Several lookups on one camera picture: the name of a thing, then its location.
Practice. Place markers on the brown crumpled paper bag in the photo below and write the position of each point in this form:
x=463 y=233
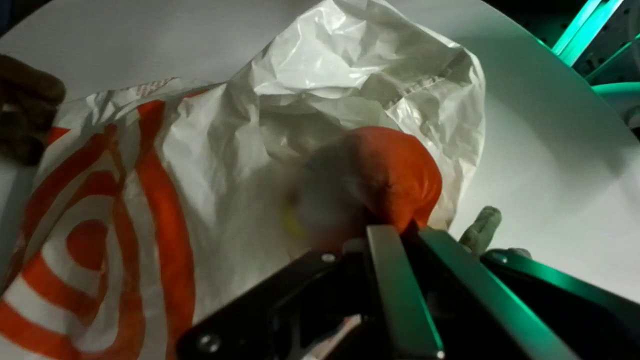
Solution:
x=28 y=102

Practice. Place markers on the white round table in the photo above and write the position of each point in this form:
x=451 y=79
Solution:
x=559 y=160

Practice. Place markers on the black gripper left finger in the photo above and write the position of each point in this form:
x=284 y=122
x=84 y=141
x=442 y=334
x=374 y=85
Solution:
x=410 y=324

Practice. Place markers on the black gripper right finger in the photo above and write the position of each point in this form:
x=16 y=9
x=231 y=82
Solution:
x=527 y=331

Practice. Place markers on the orange peach toy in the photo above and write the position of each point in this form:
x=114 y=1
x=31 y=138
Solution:
x=367 y=177

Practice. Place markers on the white orange plastic bag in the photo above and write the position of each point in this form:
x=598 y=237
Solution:
x=157 y=204

